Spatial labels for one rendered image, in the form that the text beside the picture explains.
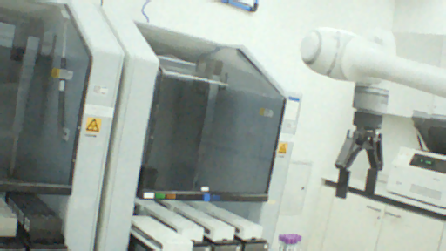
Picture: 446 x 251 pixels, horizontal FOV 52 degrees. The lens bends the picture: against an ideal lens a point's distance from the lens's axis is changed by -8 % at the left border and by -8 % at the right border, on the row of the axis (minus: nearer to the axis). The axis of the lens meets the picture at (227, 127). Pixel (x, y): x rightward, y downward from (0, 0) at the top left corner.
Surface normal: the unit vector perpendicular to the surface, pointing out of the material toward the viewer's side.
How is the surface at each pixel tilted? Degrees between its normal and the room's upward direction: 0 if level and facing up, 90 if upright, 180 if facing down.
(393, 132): 90
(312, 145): 90
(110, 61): 90
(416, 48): 90
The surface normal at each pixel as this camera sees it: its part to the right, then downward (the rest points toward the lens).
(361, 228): -0.77, -0.11
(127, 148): 0.62, 0.16
